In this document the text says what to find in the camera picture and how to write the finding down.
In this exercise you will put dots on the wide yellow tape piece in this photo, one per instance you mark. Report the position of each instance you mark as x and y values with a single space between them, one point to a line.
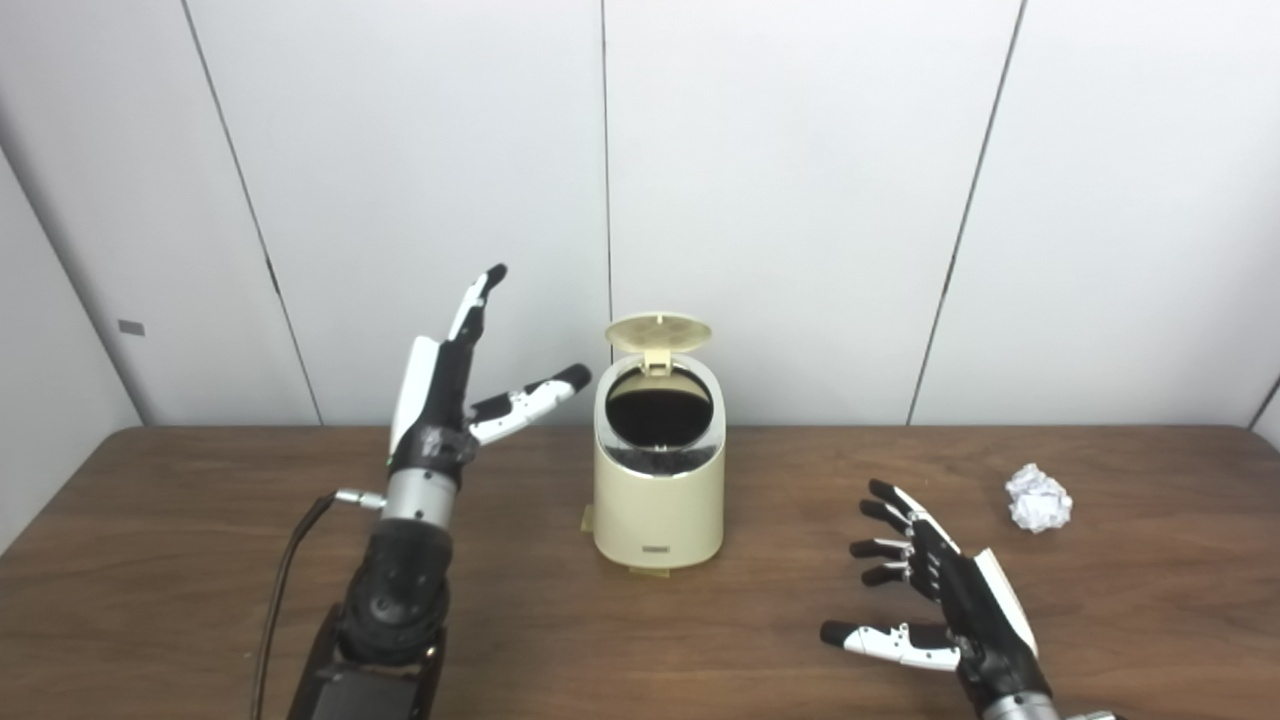
648 572

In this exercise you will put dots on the cream-colored desktop bin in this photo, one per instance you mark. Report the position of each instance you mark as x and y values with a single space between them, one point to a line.
658 510

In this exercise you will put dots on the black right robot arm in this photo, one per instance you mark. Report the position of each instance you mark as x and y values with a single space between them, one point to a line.
1020 708

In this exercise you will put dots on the round cream bin lid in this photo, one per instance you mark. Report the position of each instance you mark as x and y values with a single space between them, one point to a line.
658 332

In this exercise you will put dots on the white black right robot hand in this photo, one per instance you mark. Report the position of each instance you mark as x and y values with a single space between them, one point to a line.
985 620

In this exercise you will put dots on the small grey wall sticker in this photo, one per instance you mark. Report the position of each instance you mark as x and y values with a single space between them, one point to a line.
131 328

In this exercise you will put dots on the white paper ball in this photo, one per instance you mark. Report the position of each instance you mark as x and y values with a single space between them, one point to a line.
1038 498

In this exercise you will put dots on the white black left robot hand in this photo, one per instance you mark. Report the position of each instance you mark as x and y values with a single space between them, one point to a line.
430 410

